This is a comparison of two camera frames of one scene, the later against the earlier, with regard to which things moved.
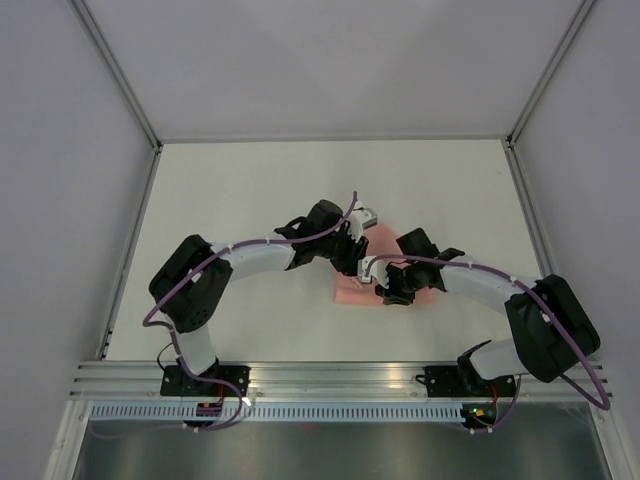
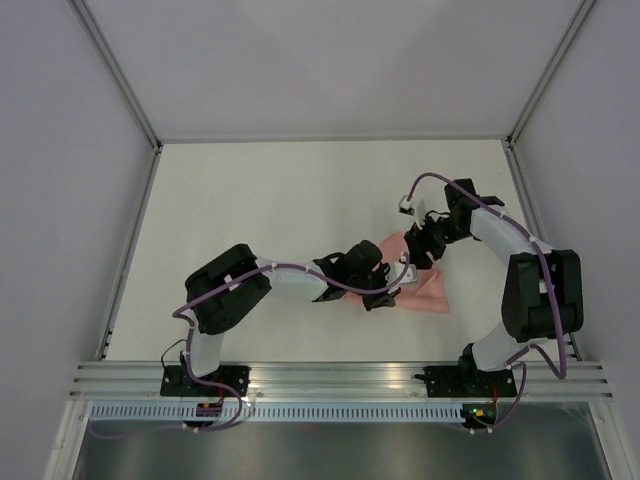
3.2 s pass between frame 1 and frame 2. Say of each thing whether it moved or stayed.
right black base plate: stayed
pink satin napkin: moved
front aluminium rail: stayed
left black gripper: moved
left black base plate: stayed
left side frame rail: stayed
